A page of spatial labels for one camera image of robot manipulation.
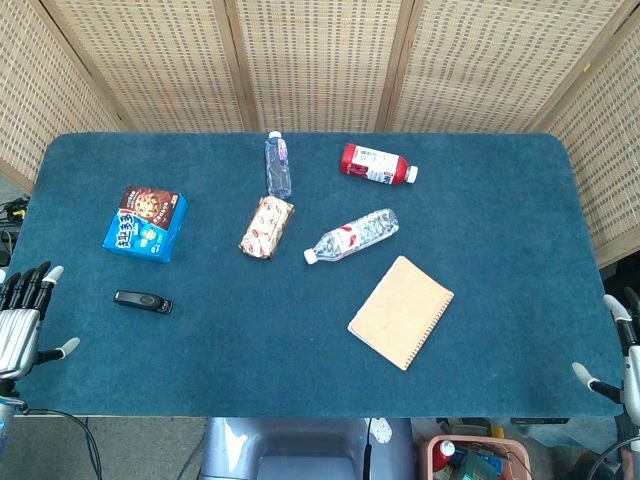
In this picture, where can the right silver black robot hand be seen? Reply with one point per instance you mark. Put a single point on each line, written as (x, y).
(632, 370)

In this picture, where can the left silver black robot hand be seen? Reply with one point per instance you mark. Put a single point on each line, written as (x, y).
(20, 335)

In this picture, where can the small black device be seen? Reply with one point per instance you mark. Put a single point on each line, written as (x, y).
(142, 300)

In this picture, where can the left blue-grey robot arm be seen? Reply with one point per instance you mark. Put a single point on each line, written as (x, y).
(4, 420)

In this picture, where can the blue cookie box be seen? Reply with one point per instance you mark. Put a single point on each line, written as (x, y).
(145, 227)

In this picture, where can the kraft spiral notebook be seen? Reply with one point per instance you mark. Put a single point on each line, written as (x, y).
(400, 312)

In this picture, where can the small purple-label water bottle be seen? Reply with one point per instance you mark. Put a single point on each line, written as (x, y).
(278, 170)

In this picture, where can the large red-label water bottle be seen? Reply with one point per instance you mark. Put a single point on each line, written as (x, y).
(350, 237)

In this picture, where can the red juice bottle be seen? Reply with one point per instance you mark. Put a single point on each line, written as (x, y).
(372, 165)

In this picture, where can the pink plastic basket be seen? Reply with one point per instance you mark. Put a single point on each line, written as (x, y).
(425, 455)

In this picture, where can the white oval tag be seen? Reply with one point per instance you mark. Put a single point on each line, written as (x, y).
(381, 431)

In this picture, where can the blue carpet table mat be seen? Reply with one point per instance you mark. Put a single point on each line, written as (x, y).
(280, 340)

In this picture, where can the red white snack packet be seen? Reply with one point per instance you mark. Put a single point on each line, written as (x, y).
(265, 227)

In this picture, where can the blue-grey robot torso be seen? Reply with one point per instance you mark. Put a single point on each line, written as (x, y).
(300, 450)

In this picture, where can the woven bamboo folding screen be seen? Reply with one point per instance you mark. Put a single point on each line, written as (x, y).
(320, 65)

